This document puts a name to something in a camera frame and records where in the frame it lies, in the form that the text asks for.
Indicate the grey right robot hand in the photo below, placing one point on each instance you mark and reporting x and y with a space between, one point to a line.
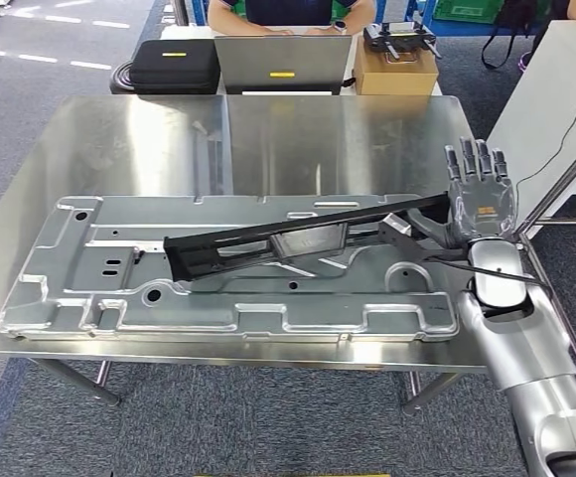
481 204

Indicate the black plastic panel part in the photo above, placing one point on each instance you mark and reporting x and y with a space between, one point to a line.
293 243

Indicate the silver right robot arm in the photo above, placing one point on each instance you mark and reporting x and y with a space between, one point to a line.
526 355

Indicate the stainless steel workbench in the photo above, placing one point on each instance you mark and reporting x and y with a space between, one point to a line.
119 145
566 184

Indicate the white cabinet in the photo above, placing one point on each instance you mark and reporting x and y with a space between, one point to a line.
541 99

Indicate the brown cardboard box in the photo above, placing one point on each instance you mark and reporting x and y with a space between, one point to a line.
395 76

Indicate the green plastic bin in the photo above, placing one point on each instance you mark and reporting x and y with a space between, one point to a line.
469 10

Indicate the black remote controller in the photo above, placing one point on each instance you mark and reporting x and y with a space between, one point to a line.
399 34

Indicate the blue storage rack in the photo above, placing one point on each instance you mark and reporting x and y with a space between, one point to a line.
412 10

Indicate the grey laptop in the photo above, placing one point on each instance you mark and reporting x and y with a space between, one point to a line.
283 62

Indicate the stamped metal plate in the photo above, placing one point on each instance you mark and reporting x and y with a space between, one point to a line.
168 309

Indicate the black zip case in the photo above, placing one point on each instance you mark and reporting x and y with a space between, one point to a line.
174 66

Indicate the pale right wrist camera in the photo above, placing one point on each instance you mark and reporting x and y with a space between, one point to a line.
395 224

